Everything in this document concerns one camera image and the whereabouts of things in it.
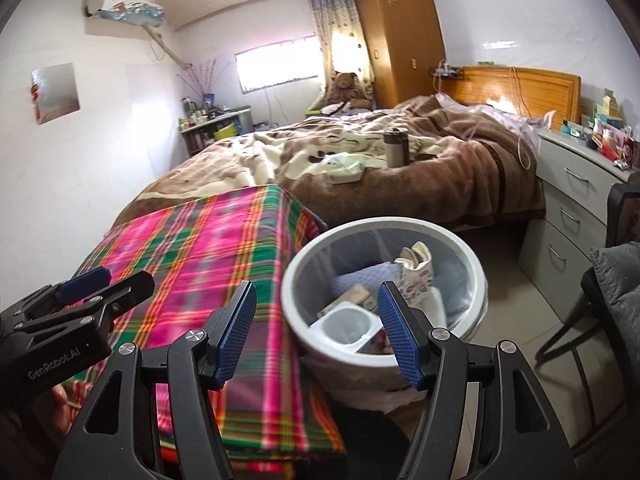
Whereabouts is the cluster of toiletry bottles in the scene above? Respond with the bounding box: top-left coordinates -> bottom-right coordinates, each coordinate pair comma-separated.
179,96 -> 226,128

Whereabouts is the person's left hand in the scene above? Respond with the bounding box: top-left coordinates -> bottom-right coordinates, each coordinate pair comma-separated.
50,382 -> 70,433

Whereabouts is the cluster of cosmetics boxes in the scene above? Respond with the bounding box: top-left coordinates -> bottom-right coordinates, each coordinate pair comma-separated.
562,87 -> 640,171

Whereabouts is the lavender foam wrap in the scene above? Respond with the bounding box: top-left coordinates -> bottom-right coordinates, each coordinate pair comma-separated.
327,262 -> 406,301

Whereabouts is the plaid cloth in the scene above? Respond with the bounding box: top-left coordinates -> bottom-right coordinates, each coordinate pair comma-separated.
60,185 -> 348,466

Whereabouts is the brown teddy bear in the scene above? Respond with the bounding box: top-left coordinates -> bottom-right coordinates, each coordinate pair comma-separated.
322,71 -> 373,111

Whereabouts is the black chair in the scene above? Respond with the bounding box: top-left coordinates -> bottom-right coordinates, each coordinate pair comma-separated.
537,180 -> 640,461

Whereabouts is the grey cushion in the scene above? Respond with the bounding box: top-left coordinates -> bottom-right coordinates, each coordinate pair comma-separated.
590,242 -> 640,341

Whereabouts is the white nightstand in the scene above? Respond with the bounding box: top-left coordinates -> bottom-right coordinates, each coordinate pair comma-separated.
517,125 -> 640,323

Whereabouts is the white round bin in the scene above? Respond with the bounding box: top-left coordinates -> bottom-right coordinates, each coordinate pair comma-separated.
281,217 -> 488,406

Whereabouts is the beige printed box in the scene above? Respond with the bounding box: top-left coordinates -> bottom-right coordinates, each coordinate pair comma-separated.
320,284 -> 378,318

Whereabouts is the square wall mirror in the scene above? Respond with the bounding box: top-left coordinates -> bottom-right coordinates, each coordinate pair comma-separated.
30,63 -> 82,126

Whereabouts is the small shelf unit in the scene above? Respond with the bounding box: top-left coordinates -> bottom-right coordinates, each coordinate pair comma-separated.
180,107 -> 253,158

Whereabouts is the brown printed blanket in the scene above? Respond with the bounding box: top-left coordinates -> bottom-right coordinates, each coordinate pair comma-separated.
111,94 -> 547,241

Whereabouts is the white air conditioner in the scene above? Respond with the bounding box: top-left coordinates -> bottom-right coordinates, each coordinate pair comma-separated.
82,0 -> 166,28

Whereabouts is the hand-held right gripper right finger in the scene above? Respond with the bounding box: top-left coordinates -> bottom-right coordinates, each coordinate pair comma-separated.
376,281 -> 576,480

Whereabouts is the steel thermos cup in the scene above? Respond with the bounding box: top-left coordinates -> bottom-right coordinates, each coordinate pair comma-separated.
382,127 -> 410,167

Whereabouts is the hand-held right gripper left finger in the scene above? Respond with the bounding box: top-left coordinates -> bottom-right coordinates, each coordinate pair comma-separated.
60,280 -> 258,480

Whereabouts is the patterned curtain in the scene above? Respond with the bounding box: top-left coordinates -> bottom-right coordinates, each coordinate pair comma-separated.
305,0 -> 376,106

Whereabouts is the vase with dried branches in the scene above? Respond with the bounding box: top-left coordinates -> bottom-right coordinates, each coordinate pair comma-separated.
175,57 -> 232,111

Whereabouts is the wooden headboard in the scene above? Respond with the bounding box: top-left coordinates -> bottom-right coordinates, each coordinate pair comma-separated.
440,65 -> 583,126

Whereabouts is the power strip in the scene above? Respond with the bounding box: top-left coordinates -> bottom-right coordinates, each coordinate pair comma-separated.
430,62 -> 466,81

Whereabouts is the red knot ornament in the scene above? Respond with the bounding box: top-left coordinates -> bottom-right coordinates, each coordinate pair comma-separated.
29,72 -> 42,123

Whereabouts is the wrapped air conditioner pipe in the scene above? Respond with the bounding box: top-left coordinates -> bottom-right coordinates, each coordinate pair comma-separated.
145,26 -> 193,68

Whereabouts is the window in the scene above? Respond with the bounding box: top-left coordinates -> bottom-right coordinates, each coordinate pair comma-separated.
235,35 -> 321,95

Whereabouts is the printed paper cup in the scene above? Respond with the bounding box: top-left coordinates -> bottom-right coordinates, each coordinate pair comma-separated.
392,241 -> 435,306

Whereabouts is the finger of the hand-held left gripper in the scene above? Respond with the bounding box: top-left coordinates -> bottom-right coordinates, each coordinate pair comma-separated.
10,266 -> 112,317
14,271 -> 156,334

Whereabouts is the pale pink bedsheet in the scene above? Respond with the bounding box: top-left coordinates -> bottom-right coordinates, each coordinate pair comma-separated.
470,102 -> 556,161

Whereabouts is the wooden wardrobe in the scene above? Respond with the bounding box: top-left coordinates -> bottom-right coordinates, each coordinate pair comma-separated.
354,0 -> 447,108

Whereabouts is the white plastic tub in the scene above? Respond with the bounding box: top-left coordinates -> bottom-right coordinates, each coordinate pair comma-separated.
309,305 -> 385,356

